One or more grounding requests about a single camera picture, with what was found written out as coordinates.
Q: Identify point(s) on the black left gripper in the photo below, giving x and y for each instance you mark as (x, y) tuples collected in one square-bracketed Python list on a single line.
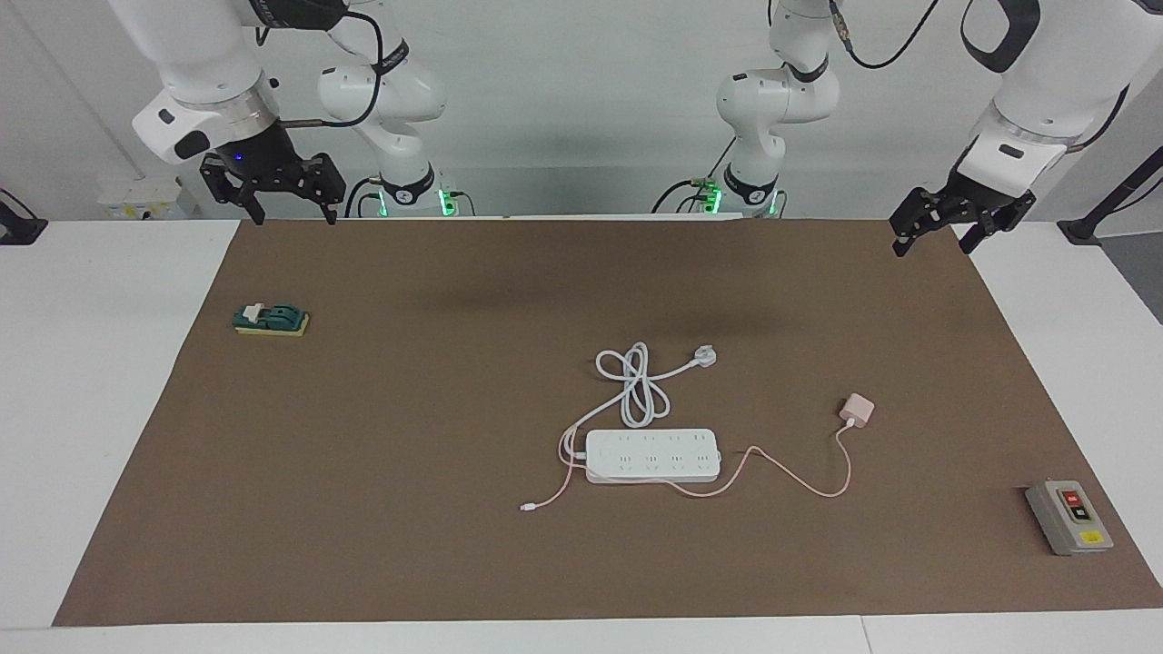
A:
[(954, 202)]

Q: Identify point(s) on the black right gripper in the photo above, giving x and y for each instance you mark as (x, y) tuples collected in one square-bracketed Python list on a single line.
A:
[(268, 173)]

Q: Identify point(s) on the pink charger adapter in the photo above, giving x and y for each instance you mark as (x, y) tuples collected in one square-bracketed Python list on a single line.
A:
[(857, 410)]

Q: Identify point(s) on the white power strip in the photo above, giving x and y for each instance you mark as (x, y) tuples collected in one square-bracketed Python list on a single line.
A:
[(650, 457)]

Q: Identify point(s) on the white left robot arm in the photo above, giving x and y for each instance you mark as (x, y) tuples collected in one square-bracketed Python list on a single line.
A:
[(1063, 82)]

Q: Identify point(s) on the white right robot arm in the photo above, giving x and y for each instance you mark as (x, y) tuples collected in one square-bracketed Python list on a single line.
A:
[(200, 54)]

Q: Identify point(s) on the small black table clamp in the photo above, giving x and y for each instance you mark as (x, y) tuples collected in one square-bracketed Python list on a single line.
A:
[(20, 232)]

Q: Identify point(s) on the brown table mat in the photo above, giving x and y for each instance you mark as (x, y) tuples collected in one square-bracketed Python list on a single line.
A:
[(409, 527)]

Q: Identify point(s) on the green knife switch yellow base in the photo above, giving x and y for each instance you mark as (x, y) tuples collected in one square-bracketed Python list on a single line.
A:
[(273, 320)]

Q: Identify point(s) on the white wall socket box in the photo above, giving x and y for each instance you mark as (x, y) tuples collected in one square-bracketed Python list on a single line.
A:
[(141, 202)]

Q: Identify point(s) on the grey push button switch box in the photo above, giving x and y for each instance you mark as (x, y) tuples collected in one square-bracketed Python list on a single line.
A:
[(1063, 522)]

